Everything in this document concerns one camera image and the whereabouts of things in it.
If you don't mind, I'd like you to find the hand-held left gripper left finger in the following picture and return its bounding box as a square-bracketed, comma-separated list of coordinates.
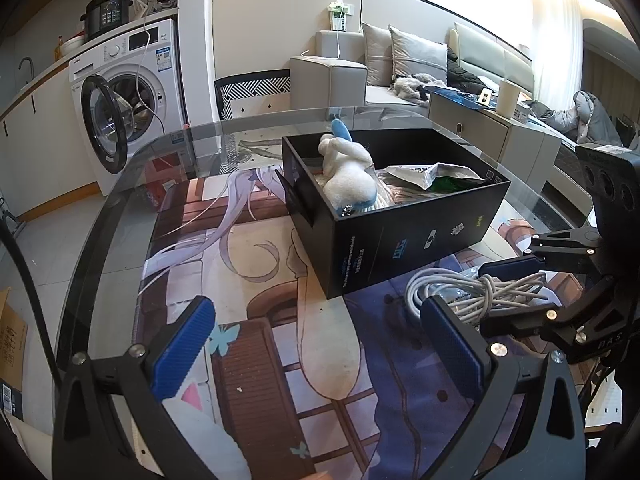
[50, 295, 217, 480]

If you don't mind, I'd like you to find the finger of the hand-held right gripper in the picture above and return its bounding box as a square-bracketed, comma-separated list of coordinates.
[476, 229, 604, 284]
[479, 276, 617, 338]

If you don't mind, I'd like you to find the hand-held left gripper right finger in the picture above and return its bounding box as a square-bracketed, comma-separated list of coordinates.
[420, 295, 588, 480]

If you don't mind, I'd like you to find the black cardboard box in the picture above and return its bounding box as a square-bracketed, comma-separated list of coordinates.
[281, 128, 511, 300]

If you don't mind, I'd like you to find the white and blue plush toy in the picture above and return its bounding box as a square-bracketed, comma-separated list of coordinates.
[318, 119, 381, 216]

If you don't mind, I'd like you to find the bed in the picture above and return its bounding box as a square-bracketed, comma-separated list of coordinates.
[542, 130, 601, 211]

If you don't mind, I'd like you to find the grey duvet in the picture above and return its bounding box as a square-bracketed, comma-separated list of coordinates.
[525, 91, 626, 146]

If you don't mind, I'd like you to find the printed desk mat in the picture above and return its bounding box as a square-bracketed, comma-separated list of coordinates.
[135, 165, 621, 480]

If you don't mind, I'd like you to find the beige side cabinet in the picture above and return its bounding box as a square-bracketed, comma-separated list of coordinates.
[428, 87, 561, 193]

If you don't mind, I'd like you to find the beige curtain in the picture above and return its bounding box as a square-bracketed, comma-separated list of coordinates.
[582, 52, 631, 106]

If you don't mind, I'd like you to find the silver and green foil packet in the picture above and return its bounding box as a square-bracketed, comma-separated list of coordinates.
[382, 161, 487, 193]

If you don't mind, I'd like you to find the white cylindrical canister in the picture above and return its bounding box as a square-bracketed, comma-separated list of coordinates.
[495, 79, 521, 120]

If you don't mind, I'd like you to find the red bag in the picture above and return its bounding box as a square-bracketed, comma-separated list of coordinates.
[145, 155, 191, 206]

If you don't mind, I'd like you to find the brown cardboard box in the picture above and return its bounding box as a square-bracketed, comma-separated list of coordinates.
[0, 287, 28, 391]

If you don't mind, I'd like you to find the blue mat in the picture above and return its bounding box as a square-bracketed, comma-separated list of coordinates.
[432, 86, 498, 111]

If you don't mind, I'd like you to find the black jacket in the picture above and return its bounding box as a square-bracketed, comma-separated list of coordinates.
[445, 45, 493, 93]

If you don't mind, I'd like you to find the grey furry cloth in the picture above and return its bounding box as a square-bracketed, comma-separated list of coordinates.
[390, 72, 446, 101]

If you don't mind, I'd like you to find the grey cushion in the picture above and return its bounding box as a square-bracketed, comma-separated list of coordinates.
[388, 25, 449, 86]

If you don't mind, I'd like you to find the kitchen counter cabinet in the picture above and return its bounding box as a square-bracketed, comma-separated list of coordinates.
[0, 55, 106, 221]

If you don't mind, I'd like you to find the beige cushion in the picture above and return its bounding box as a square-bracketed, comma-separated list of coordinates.
[361, 22, 396, 88]

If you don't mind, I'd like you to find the beige sofa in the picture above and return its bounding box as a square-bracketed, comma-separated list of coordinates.
[290, 22, 533, 111]

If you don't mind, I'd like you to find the black and white patterned chair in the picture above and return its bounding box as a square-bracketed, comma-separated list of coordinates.
[215, 69, 292, 121]

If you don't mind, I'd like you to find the white washing machine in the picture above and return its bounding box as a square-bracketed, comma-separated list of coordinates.
[69, 18, 188, 197]

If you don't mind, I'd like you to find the black pressure cooker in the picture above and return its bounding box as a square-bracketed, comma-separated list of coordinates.
[81, 0, 146, 41]

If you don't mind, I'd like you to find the black cable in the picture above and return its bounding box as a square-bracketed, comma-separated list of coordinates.
[0, 220, 63, 391]

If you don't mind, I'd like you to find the white charger cable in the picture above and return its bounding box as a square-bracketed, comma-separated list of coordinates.
[300, 30, 343, 58]

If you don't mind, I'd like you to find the wall socket with charger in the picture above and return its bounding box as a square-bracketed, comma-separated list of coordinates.
[327, 0, 353, 32]

